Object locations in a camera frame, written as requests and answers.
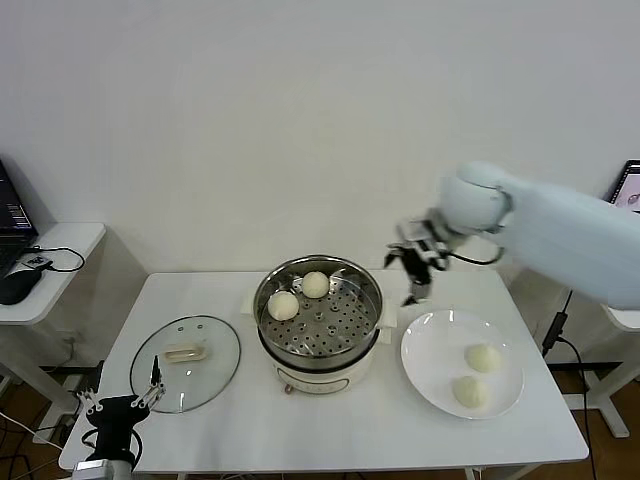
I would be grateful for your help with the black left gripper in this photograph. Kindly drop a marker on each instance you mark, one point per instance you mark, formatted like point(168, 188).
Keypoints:
point(116, 422)

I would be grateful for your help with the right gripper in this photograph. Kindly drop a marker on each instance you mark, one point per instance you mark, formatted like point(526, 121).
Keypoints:
point(427, 245)

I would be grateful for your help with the white steamed baozi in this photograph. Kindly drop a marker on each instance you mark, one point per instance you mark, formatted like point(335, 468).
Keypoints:
point(283, 306)
point(470, 391)
point(482, 358)
point(315, 285)

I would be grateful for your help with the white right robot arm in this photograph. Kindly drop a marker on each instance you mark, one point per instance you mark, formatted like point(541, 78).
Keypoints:
point(550, 230)

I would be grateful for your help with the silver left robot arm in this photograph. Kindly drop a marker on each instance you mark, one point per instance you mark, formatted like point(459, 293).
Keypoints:
point(102, 470)

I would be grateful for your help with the stainless steel steamer basket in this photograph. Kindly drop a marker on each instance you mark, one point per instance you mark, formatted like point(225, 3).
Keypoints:
point(330, 320)

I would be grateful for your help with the white round plate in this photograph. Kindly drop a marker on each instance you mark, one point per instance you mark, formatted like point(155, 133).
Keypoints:
point(435, 360)

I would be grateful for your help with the cream electric cooking pot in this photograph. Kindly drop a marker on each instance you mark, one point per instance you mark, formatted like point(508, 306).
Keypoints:
point(320, 382)

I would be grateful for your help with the black computer mouse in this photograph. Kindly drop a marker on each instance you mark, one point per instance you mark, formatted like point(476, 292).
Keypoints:
point(17, 287)

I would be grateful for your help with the white side table rounded corner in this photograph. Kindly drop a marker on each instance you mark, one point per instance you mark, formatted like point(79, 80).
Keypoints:
point(65, 250)

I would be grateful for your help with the small black usb hub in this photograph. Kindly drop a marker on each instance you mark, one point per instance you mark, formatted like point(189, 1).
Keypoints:
point(37, 261)

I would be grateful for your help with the black laptop with dark screen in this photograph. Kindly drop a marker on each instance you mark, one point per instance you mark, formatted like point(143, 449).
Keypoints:
point(12, 220)

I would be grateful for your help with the white side table with label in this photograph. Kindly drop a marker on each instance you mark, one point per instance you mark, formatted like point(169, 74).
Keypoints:
point(612, 380)

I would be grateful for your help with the grey laptop with bright screen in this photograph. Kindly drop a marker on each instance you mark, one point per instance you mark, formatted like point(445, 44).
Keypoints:
point(629, 190)

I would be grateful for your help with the white wall socket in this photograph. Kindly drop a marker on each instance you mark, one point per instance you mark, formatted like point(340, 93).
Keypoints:
point(70, 341)

